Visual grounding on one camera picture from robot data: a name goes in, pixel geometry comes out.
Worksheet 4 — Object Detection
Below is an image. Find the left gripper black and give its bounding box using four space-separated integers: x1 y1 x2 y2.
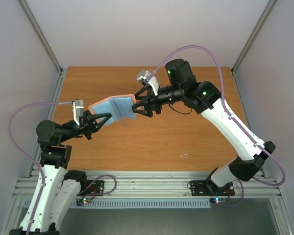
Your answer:
59 109 112 142

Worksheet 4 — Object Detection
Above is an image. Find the pink card holder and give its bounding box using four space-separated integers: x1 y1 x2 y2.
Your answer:
88 94 137 126

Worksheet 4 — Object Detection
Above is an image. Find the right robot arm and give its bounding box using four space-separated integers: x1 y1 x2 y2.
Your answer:
132 59 275 195

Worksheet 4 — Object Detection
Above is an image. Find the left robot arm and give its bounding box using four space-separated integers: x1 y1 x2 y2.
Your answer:
10 111 112 235

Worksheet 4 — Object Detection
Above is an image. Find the left circuit board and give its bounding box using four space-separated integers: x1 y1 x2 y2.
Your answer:
75 198 92 206

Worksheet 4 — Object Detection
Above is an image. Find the circuit board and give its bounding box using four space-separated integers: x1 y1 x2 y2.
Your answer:
210 197 230 205
75 198 92 206

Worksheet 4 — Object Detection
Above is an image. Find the right circuit board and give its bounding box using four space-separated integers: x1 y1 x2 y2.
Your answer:
210 197 230 205

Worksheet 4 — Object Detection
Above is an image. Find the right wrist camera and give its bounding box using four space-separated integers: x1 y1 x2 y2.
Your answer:
136 70 160 95

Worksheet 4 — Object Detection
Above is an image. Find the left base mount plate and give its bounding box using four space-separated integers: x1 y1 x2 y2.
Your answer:
78 180 105 196

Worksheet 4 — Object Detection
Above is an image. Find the base mount plate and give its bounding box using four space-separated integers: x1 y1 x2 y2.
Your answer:
187 180 235 196
78 180 105 196

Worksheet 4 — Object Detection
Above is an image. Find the aluminium rail frame front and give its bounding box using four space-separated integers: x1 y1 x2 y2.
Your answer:
12 169 282 199

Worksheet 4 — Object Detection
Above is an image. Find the grey slotted cable duct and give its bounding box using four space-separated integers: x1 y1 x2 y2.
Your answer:
70 198 211 209

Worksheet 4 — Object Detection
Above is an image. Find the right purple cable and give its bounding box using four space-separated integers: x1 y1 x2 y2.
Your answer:
150 45 287 188

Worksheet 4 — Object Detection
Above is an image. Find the purple cable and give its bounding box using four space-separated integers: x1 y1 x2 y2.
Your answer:
150 45 287 188
9 101 74 235

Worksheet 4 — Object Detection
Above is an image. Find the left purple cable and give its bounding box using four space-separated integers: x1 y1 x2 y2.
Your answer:
9 101 74 235

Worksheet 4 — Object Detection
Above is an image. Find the left aluminium corner post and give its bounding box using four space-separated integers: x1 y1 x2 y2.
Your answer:
18 0 63 74

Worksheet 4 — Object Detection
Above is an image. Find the aluminium corner post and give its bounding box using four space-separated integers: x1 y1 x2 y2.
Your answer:
18 0 63 74
231 0 278 75

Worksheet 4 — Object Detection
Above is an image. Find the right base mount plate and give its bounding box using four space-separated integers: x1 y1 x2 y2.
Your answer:
187 180 235 196

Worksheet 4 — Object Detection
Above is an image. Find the right aluminium corner post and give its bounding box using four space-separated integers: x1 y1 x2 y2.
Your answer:
231 0 278 75

